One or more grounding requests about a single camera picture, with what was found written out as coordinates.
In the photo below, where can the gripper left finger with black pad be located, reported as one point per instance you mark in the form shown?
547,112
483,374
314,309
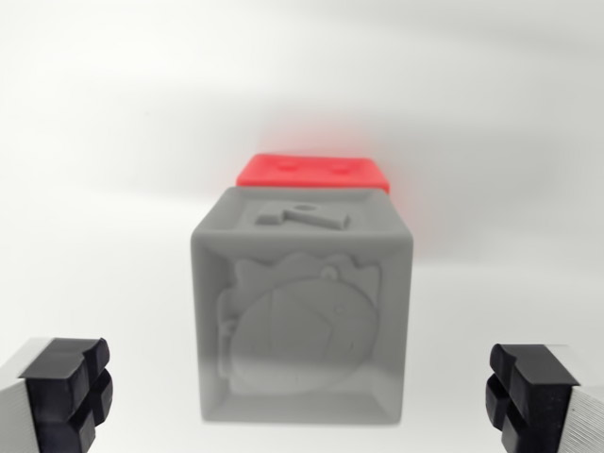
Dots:
52,391

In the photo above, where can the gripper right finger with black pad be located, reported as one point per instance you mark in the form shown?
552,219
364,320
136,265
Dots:
533,396

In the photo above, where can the grey embossed toy cube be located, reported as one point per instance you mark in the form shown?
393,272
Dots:
302,311

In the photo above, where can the red embossed toy cube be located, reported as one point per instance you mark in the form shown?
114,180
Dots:
311,172

